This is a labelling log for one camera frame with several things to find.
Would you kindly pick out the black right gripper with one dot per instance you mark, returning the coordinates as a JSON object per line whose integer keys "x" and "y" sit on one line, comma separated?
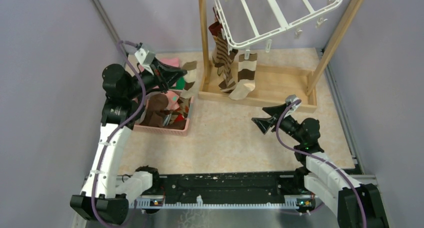
{"x": 264, "y": 123}

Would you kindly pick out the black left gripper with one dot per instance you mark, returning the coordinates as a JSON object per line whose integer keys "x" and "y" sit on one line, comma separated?
{"x": 161, "y": 76}

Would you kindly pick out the cream brown block sock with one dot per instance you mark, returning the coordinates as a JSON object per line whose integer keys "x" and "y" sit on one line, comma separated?
{"x": 245, "y": 76}

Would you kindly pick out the brown beige striped sock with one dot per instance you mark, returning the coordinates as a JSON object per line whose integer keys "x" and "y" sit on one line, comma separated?
{"x": 220, "y": 55}

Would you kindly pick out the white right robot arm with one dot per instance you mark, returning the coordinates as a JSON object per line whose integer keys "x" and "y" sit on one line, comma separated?
{"x": 354, "y": 203}

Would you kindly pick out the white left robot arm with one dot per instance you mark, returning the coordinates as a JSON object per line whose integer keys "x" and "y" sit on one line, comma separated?
{"x": 101, "y": 199}

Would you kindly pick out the white clip drying hanger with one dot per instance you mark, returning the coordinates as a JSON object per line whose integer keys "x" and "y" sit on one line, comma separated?
{"x": 246, "y": 23}

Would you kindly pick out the green cloth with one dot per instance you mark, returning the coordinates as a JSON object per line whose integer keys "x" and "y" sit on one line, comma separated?
{"x": 179, "y": 85}

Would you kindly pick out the pink towel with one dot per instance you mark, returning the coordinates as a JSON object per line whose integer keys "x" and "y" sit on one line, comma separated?
{"x": 175, "y": 62}

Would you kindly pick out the wooden rack base tray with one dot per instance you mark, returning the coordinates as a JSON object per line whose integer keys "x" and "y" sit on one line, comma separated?
{"x": 272, "y": 85}

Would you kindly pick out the pink perforated basket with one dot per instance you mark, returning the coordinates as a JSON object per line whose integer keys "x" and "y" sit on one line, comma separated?
{"x": 166, "y": 113}

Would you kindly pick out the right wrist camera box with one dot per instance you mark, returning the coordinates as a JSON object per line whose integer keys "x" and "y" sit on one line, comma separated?
{"x": 293, "y": 102}

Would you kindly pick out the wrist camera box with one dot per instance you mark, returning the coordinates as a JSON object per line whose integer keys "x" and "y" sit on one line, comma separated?
{"x": 293, "y": 102}
{"x": 145, "y": 56}

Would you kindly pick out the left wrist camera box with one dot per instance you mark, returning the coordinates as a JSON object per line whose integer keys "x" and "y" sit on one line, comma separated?
{"x": 145, "y": 56}

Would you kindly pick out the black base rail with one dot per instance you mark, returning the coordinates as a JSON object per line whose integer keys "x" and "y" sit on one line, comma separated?
{"x": 284, "y": 182}

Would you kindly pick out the white cable duct strip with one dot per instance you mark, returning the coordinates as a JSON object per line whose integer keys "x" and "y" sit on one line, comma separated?
{"x": 291, "y": 202}

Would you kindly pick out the left wooden rack post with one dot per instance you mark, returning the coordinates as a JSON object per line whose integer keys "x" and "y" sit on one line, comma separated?
{"x": 202, "y": 5}

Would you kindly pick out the wooden rack post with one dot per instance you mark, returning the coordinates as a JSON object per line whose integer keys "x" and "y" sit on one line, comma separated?
{"x": 202, "y": 5}
{"x": 333, "y": 43}

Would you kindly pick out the right wooden rack post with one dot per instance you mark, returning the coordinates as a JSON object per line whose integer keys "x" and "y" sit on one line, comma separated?
{"x": 333, "y": 43}

